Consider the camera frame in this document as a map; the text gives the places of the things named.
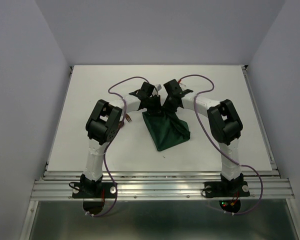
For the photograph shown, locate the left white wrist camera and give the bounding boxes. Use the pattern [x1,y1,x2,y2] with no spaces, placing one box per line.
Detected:
[155,84,162,91]

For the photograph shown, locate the brown wooden fork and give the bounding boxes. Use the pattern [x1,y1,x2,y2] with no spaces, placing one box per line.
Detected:
[125,114,132,123]

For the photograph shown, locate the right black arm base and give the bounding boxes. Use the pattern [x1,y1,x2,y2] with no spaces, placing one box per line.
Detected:
[201,173,250,199]

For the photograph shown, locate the brown wooden spoon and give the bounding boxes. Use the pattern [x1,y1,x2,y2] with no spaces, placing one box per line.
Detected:
[117,121,125,130]

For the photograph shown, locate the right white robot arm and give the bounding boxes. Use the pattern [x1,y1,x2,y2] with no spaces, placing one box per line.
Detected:
[163,79,243,195]

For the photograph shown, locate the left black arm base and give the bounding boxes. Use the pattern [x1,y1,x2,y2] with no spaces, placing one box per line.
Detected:
[68,174,117,200]

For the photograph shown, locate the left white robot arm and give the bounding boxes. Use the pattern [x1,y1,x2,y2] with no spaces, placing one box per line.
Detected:
[80,81,162,197]

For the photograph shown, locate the dark green cloth napkin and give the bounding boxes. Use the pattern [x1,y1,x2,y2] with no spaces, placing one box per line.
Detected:
[142,111,191,152]

